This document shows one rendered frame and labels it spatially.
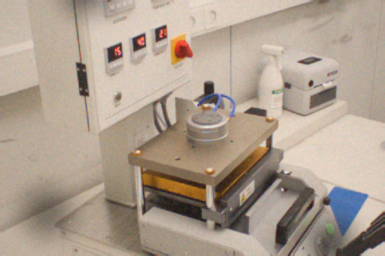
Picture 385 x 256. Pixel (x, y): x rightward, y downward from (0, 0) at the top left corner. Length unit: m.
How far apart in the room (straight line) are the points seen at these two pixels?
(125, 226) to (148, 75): 0.30
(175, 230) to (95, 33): 0.36
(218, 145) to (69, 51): 0.31
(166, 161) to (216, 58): 1.01
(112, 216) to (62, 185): 0.46
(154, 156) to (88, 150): 0.66
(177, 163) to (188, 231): 0.12
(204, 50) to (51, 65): 0.95
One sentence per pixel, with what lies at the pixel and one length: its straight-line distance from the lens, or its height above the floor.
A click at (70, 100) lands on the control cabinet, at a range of 1.01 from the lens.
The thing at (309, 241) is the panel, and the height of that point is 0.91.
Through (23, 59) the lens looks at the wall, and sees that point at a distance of 1.38.
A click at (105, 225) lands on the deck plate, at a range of 1.14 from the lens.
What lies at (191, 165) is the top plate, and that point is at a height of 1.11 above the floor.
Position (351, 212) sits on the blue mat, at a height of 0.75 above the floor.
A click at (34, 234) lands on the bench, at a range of 1.49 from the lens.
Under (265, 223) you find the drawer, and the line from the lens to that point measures 1.05.
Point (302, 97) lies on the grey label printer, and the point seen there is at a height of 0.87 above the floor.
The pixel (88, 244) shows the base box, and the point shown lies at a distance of 1.14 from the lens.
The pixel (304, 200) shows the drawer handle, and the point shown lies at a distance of 1.06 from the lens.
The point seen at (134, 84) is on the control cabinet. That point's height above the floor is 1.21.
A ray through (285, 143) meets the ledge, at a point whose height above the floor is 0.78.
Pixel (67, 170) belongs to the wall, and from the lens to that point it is 1.60.
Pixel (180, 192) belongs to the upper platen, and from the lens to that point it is 1.02.
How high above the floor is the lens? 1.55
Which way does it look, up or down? 24 degrees down
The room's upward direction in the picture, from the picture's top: 2 degrees counter-clockwise
